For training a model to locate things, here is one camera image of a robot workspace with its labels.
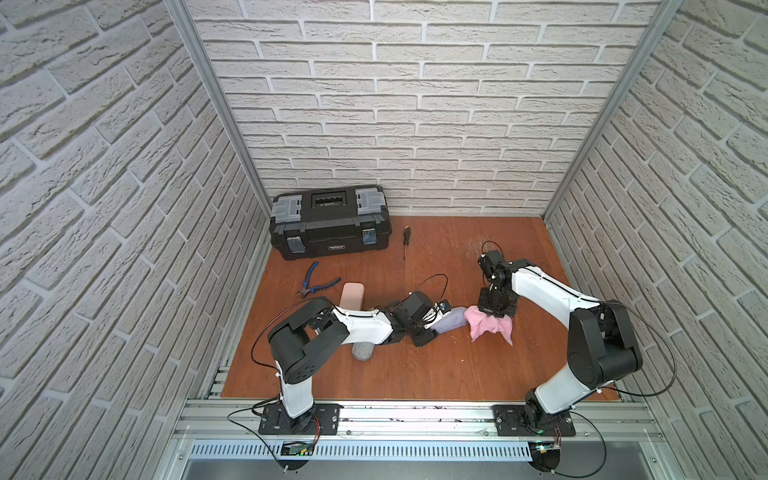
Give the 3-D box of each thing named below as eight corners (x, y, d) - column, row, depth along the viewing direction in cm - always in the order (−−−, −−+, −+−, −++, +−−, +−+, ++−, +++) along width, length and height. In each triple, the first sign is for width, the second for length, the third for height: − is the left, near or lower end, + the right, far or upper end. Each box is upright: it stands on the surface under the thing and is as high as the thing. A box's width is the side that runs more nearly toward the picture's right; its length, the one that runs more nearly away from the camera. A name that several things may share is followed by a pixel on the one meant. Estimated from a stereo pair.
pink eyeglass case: (340, 309, 96) (339, 305, 94) (343, 286, 101) (342, 282, 99) (363, 309, 96) (362, 305, 94) (365, 286, 101) (364, 282, 99)
